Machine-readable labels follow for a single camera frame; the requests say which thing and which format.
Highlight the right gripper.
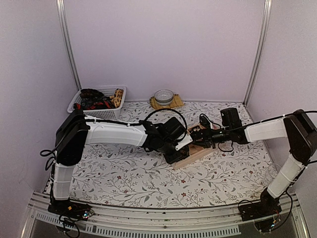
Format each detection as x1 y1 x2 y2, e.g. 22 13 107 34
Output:
194 124 233 148

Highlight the wooden compartment box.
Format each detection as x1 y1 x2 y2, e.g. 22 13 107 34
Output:
171 123 221 171

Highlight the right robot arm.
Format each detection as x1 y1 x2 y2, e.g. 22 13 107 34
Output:
190 108 317 221

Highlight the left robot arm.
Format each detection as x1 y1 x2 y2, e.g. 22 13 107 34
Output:
40 110 193 216

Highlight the rolled dark patterned tie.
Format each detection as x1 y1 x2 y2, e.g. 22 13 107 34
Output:
188 124 205 134

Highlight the yellow woven mat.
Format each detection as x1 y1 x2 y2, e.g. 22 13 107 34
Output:
150 94 185 110

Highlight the floral tablecloth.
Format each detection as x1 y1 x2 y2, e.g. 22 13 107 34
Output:
48 100 285 208

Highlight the clear drinking glass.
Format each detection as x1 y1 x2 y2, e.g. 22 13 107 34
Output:
262 164 281 187

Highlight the white plastic basket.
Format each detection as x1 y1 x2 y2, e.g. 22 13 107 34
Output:
67 86 127 121

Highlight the yellow spotted tie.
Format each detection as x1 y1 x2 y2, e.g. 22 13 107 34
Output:
110 89 124 108

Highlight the dark red patterned tie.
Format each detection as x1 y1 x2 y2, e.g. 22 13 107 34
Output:
73 89 115 111

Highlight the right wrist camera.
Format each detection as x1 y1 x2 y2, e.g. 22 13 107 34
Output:
199 114 212 128

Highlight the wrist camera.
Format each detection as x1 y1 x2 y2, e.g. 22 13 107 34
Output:
199 114 212 128
175 133 193 151

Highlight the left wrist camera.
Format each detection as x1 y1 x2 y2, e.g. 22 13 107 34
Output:
175 133 193 151

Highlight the front metal rail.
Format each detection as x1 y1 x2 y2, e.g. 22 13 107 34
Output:
21 192 310 238

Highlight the right metal frame post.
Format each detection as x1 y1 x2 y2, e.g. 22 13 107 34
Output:
243 0 272 107

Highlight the metal frame post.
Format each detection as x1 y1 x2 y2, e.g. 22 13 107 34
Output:
243 0 272 107
56 0 82 90

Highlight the left metal frame post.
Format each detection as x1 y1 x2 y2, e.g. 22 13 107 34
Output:
56 0 82 90

